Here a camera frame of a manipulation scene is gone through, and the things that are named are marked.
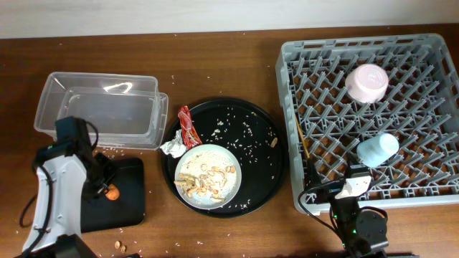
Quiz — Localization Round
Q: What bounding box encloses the orange carrot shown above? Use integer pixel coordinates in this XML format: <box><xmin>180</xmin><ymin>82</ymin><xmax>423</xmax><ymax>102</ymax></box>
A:
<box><xmin>104</xmin><ymin>184</ymin><xmax>120</xmax><ymax>201</ymax></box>

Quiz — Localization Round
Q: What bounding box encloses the wooden chopstick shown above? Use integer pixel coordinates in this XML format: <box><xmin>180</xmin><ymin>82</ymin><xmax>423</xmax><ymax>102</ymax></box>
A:
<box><xmin>295</xmin><ymin>116</ymin><xmax>311</xmax><ymax>160</ymax></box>

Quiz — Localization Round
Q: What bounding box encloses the light blue cup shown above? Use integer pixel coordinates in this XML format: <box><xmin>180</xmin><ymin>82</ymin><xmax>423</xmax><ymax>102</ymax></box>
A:
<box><xmin>356</xmin><ymin>133</ymin><xmax>399</xmax><ymax>168</ymax></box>

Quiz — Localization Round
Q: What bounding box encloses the white tissue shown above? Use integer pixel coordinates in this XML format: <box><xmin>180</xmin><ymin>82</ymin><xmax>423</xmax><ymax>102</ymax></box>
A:
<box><xmin>160</xmin><ymin>129</ymin><xmax>187</xmax><ymax>158</ymax></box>

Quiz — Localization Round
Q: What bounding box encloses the red snack wrapper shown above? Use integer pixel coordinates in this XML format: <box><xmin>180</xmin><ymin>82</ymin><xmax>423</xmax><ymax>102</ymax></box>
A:
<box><xmin>178</xmin><ymin>105</ymin><xmax>202</xmax><ymax>150</ymax></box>

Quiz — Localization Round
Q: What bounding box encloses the grey plate with food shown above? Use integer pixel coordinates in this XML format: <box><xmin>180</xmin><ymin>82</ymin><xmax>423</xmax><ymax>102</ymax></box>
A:
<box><xmin>173</xmin><ymin>144</ymin><xmax>242</xmax><ymax>210</ymax></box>

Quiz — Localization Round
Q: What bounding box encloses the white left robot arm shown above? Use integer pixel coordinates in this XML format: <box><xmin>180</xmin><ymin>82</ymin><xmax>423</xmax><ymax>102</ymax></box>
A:
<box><xmin>21</xmin><ymin>116</ymin><xmax>116</xmax><ymax>257</ymax></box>

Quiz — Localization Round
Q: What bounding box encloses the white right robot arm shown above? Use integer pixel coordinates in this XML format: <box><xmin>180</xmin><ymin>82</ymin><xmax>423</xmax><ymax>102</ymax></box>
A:
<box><xmin>298</xmin><ymin>157</ymin><xmax>389</xmax><ymax>257</ymax></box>

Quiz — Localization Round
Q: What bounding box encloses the grey dishwasher rack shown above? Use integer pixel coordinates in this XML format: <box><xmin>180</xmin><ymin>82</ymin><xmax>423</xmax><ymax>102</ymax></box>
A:
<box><xmin>275</xmin><ymin>34</ymin><xmax>458</xmax><ymax>214</ymax></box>

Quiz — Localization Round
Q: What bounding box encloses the black rectangular tray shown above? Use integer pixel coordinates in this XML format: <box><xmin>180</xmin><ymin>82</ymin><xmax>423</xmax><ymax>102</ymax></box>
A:
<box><xmin>80</xmin><ymin>158</ymin><xmax>146</xmax><ymax>233</ymax></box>

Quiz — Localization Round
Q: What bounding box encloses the peanut on tray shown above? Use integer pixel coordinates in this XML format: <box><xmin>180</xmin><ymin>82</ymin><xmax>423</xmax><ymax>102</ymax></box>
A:
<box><xmin>270</xmin><ymin>138</ymin><xmax>278</xmax><ymax>148</ymax></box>

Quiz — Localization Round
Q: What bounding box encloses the clear plastic bin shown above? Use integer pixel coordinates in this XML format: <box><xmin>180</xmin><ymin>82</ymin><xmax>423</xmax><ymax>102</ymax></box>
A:
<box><xmin>34</xmin><ymin>72</ymin><xmax>169</xmax><ymax>150</ymax></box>

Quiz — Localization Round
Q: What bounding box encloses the round black tray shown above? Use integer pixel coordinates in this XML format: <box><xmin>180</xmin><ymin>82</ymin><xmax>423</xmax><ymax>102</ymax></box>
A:
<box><xmin>161</xmin><ymin>98</ymin><xmax>288</xmax><ymax>219</ymax></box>

